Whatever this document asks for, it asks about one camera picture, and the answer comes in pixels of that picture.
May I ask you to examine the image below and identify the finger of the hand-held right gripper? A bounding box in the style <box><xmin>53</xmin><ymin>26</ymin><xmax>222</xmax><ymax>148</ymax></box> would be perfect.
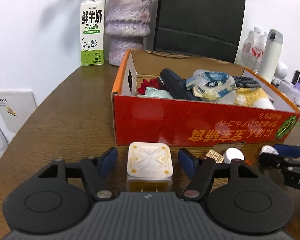
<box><xmin>274</xmin><ymin>144</ymin><xmax>300</xmax><ymax>159</ymax></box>
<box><xmin>259</xmin><ymin>153</ymin><xmax>292</xmax><ymax>170</ymax></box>

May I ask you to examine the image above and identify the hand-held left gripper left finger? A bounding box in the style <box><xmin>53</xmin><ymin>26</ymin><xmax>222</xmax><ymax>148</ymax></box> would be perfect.
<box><xmin>36</xmin><ymin>147</ymin><xmax>118</xmax><ymax>201</ymax></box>

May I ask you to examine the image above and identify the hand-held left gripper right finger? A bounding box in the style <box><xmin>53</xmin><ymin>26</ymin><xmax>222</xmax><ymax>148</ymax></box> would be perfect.
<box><xmin>178</xmin><ymin>147</ymin><xmax>262</xmax><ymax>202</ymax></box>

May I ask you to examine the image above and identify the small white round object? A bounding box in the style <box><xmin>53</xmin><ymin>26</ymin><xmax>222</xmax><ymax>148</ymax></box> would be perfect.
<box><xmin>260</xmin><ymin>145</ymin><xmax>278</xmax><ymax>156</ymax></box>

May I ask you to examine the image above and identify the white wall charger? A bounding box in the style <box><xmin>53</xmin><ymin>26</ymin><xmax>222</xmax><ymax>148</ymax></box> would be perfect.
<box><xmin>126</xmin><ymin>142</ymin><xmax>174</xmax><ymax>193</ymax></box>

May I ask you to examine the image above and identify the red cardboard box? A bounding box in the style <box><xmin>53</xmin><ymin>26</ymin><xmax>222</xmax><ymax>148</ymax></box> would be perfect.
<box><xmin>112</xmin><ymin>49</ymin><xmax>300</xmax><ymax>148</ymax></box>

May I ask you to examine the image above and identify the white plush sheep toy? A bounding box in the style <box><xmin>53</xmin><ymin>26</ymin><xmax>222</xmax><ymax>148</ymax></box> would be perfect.
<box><xmin>234</xmin><ymin>87</ymin><xmax>276</xmax><ymax>110</ymax></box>

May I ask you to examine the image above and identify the white tissue pack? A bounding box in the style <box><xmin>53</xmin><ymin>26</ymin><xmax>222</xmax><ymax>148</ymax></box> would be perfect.
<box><xmin>136</xmin><ymin>87</ymin><xmax>174</xmax><ymax>99</ymax></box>

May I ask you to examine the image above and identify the black zip case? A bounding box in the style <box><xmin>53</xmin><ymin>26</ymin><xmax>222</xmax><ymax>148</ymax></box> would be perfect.
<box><xmin>160</xmin><ymin>68</ymin><xmax>202</xmax><ymax>101</ymax></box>

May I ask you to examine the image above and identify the blue white snack packet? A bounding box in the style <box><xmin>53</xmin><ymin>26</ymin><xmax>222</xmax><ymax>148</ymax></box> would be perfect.
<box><xmin>186</xmin><ymin>70</ymin><xmax>236</xmax><ymax>100</ymax></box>

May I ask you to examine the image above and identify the red rose flower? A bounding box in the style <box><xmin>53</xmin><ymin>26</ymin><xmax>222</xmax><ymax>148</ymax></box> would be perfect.
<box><xmin>137</xmin><ymin>78</ymin><xmax>163</xmax><ymax>95</ymax></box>

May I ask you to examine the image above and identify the small tan card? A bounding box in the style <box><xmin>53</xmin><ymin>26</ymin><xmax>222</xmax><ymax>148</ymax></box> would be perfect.
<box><xmin>205</xmin><ymin>149</ymin><xmax>224</xmax><ymax>164</ymax></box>

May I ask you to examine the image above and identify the wooden desk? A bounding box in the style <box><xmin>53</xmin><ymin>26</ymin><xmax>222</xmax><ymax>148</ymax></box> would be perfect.
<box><xmin>0</xmin><ymin>62</ymin><xmax>300</xmax><ymax>240</ymax></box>

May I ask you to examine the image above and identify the white round speaker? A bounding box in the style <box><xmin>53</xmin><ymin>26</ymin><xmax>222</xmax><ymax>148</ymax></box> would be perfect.
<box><xmin>275</xmin><ymin>62</ymin><xmax>288</xmax><ymax>79</ymax></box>

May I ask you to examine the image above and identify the white thermos bottle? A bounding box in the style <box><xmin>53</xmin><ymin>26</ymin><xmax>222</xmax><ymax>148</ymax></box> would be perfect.
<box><xmin>257</xmin><ymin>29</ymin><xmax>284</xmax><ymax>83</ymax></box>

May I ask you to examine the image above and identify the white vented appliance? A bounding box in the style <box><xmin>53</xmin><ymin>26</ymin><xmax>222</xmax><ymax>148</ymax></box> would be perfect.
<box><xmin>0</xmin><ymin>89</ymin><xmax>38</xmax><ymax>133</ymax></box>

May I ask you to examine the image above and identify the clear water bottle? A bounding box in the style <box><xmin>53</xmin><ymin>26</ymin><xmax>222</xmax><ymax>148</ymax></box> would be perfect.
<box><xmin>252</xmin><ymin>27</ymin><xmax>268</xmax><ymax>73</ymax></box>
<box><xmin>242</xmin><ymin>30</ymin><xmax>257</xmax><ymax>68</ymax></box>

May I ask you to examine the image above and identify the white green milk carton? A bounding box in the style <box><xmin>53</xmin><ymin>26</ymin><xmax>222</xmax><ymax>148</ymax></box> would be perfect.
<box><xmin>80</xmin><ymin>0</ymin><xmax>106</xmax><ymax>67</ymax></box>

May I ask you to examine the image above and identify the purple glazed vase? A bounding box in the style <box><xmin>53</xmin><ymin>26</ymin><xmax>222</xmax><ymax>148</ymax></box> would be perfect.
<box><xmin>105</xmin><ymin>0</ymin><xmax>154</xmax><ymax>67</ymax></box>

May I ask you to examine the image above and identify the black paper bag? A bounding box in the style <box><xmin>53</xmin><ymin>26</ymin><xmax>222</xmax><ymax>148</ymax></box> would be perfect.
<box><xmin>153</xmin><ymin>0</ymin><xmax>247</xmax><ymax>64</ymax></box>

